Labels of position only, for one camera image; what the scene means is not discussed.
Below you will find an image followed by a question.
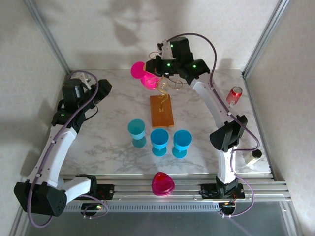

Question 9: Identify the pink wine glass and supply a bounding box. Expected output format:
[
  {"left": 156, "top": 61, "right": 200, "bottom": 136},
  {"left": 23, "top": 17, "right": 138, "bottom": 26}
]
[{"left": 130, "top": 61, "right": 159, "bottom": 92}]

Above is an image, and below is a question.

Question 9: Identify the teal wine glass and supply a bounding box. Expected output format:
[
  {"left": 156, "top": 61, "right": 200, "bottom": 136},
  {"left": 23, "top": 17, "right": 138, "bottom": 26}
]
[{"left": 127, "top": 118, "right": 147, "bottom": 148}]

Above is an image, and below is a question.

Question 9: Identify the blue wine glass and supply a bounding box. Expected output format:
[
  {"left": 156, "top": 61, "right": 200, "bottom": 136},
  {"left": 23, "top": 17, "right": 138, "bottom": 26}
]
[
  {"left": 171, "top": 129, "right": 192, "bottom": 159},
  {"left": 150, "top": 128, "right": 170, "bottom": 157}
]

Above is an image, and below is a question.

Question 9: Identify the red soda can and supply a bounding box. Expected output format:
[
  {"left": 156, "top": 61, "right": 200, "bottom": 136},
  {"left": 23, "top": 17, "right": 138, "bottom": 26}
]
[{"left": 225, "top": 86, "right": 243, "bottom": 106}]

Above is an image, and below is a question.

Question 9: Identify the pink heart-shaped container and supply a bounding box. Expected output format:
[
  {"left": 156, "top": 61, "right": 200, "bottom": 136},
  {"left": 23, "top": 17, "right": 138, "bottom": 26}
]
[{"left": 151, "top": 172, "right": 176, "bottom": 197}]

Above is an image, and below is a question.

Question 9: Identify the black controller board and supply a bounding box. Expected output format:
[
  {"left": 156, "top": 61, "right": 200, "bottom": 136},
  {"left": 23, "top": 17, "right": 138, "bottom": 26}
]
[
  {"left": 218, "top": 201, "right": 237, "bottom": 218},
  {"left": 80, "top": 202, "right": 105, "bottom": 218}
]

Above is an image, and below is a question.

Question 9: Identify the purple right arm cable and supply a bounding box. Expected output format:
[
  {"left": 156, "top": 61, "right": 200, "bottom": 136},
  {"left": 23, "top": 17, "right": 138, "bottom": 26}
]
[{"left": 167, "top": 33, "right": 261, "bottom": 219}]

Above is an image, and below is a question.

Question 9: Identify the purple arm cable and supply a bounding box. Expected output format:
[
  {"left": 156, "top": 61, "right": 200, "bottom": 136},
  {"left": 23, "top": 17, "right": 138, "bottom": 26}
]
[
  {"left": 167, "top": 33, "right": 261, "bottom": 219},
  {"left": 26, "top": 70, "right": 109, "bottom": 228}
]

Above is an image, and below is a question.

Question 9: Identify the gold wire rack wooden base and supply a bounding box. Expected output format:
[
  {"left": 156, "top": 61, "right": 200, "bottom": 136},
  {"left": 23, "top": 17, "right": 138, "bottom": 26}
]
[{"left": 141, "top": 50, "right": 184, "bottom": 128}]

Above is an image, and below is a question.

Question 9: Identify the aluminium frame post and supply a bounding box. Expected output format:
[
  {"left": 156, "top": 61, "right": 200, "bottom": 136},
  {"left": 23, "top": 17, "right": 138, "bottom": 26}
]
[
  {"left": 242, "top": 0, "right": 292, "bottom": 77},
  {"left": 23, "top": 0, "right": 74, "bottom": 76}
]

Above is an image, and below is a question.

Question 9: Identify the aluminium side rail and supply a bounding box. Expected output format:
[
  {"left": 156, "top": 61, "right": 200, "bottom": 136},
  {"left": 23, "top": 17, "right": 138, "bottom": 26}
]
[{"left": 242, "top": 70, "right": 275, "bottom": 180}]

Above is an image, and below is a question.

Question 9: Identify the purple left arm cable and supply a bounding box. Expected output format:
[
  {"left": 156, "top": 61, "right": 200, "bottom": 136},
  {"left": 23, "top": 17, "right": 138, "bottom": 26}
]
[{"left": 26, "top": 70, "right": 109, "bottom": 228}]

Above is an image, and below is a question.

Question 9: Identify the grey slotted cable duct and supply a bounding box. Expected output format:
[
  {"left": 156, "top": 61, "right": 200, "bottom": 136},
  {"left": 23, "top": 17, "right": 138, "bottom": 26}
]
[{"left": 63, "top": 203, "right": 221, "bottom": 212}]

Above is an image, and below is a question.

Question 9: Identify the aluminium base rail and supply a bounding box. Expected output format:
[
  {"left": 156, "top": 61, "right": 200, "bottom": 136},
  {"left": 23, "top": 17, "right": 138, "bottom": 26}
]
[{"left": 56, "top": 174, "right": 292, "bottom": 204}]

